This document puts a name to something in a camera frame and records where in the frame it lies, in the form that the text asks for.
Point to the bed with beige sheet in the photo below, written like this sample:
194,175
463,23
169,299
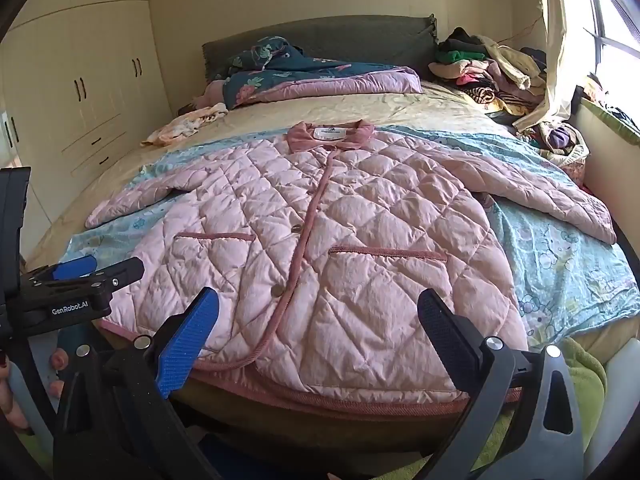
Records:
350,105

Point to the pink quilted jacket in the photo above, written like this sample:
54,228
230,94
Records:
350,260

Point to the pink cloth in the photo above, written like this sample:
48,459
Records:
212,92

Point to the cream curtain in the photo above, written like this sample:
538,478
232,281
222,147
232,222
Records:
555,50

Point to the purple and beige clothes heap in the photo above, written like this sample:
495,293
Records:
560,140

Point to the cream floral cloth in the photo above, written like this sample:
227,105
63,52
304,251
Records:
185,122

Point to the green towel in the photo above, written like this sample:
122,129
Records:
585,375

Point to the blue cartoon printed blanket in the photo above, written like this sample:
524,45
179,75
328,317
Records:
550,270

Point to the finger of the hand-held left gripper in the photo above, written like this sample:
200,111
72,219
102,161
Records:
120,271
75,266

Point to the green padded headboard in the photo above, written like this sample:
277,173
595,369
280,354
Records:
325,40

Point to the person's left hand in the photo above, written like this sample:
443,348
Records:
12,395

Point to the cream wardrobe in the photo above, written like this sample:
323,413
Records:
80,85

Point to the green windowsill cushion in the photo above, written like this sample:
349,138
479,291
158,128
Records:
615,120

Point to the dark floral quilt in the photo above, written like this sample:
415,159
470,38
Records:
310,77

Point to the pile of mixed clothes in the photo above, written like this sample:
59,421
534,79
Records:
480,70

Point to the window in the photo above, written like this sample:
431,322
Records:
610,5

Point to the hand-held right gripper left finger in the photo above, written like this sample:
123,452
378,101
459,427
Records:
187,342

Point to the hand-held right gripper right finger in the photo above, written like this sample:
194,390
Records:
450,345

